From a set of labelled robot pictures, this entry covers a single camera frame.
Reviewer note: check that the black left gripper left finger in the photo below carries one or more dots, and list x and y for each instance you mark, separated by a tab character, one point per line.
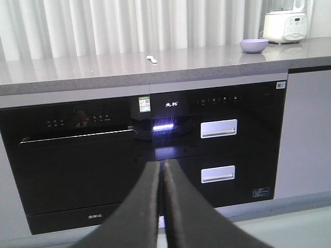
135	222

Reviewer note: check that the purple plastic bowl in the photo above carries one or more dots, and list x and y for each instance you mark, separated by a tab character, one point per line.
253	45

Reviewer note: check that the white pleated curtain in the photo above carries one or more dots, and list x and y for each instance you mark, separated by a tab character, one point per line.
52	29

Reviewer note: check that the black disinfection cabinet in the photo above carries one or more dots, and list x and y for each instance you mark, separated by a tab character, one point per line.
226	139

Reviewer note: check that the grey cabinet door panel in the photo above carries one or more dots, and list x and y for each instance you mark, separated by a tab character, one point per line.
304	156

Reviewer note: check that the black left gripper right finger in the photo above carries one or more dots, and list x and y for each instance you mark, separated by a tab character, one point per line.
191	221

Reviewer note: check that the black built-in dishwasher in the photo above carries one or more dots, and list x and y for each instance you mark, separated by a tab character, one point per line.
74	163

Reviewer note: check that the light green plastic spoon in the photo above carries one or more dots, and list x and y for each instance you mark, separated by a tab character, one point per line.
152	59

